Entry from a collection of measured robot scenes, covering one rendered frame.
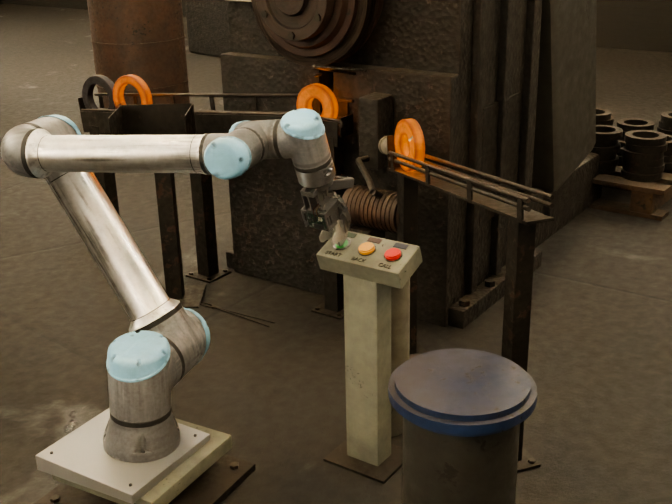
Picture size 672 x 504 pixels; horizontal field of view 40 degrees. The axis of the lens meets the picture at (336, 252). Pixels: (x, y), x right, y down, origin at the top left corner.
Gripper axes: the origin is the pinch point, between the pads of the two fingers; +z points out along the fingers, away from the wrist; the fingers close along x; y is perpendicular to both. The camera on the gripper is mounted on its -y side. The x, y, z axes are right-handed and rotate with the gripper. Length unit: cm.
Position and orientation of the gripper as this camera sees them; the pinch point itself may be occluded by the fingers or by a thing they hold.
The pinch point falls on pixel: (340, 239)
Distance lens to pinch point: 228.0
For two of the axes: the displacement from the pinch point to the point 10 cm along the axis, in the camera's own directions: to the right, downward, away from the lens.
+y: -5.3, 6.1, -5.9
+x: 8.2, 1.9, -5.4
